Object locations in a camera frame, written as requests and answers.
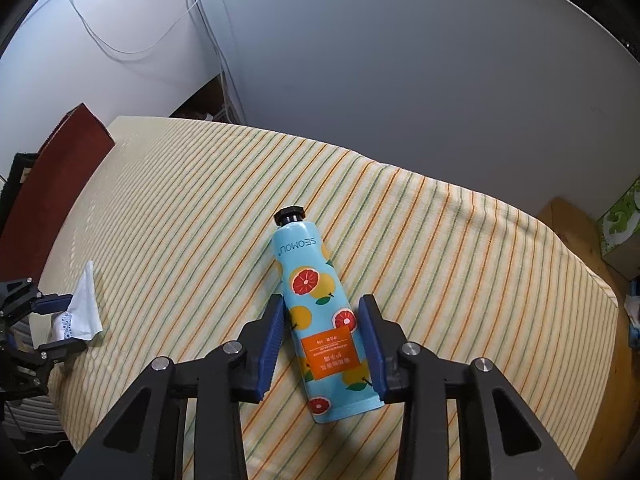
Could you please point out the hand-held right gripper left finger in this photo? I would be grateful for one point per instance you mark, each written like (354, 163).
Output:
(267, 355)

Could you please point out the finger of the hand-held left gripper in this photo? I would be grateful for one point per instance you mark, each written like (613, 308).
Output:
(60, 352)
(52, 304)

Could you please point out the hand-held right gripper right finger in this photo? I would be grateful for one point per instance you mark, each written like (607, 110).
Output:
(372, 350)

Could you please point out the white tissue packet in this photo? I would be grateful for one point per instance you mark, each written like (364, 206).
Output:
(85, 305)

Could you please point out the fruit print hand cream tube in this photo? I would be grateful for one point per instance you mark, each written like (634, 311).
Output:
(310, 270)

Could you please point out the dark red cardboard box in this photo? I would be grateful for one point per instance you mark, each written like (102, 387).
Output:
(55, 175)

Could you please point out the striped yellow towel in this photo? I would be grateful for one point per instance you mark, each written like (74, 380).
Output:
(425, 240)

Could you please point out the green tissue box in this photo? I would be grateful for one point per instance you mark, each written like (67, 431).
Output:
(620, 230)

